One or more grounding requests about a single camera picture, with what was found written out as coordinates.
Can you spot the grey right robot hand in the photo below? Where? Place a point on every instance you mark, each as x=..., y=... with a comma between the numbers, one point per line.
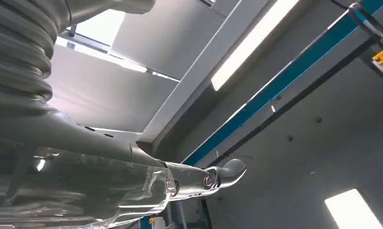
x=93, y=139

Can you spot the long ceiling light panel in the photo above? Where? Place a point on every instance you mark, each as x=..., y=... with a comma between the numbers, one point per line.
x=251, y=44

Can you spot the blue overhead beam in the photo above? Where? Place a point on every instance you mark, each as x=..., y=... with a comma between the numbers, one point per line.
x=273, y=88

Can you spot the square ceiling light panel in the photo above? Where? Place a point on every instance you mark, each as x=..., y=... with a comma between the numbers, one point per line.
x=352, y=210

